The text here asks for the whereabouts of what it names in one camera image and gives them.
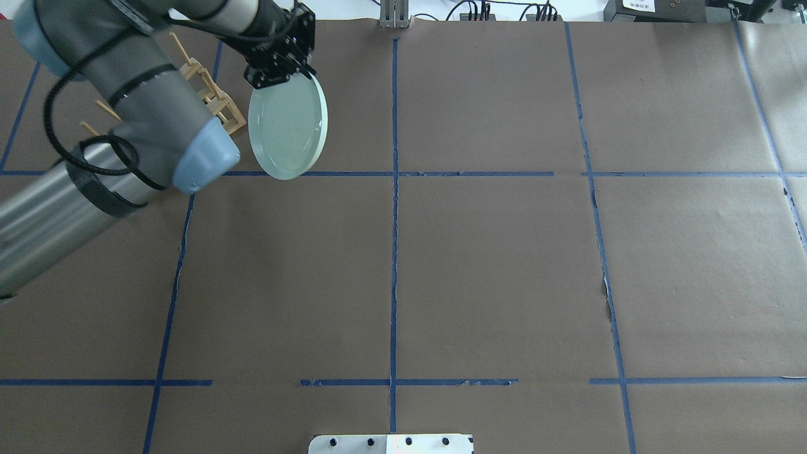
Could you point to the pale green round plate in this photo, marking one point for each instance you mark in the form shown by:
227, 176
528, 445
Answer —
288, 126

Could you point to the black cable plug cluster right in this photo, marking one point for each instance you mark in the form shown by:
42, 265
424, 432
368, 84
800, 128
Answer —
545, 12

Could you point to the white metal mounting plate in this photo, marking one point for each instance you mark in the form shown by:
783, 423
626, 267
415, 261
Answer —
393, 443

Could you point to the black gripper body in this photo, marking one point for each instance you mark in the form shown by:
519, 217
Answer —
267, 23

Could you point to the grey metal bracket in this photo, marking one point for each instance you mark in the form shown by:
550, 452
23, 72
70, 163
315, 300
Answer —
394, 14

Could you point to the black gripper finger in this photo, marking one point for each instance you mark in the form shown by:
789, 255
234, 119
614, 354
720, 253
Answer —
303, 66

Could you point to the black cable plug cluster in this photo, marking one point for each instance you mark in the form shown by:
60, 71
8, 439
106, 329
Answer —
473, 11
545, 12

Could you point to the black box with label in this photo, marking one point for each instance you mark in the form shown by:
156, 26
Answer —
655, 11

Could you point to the black cable plug cluster left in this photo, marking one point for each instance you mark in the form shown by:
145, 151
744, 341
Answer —
473, 11

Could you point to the wooden dish rack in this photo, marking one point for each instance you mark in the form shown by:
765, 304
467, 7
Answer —
217, 101

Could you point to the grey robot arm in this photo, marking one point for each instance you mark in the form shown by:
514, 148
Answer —
166, 137

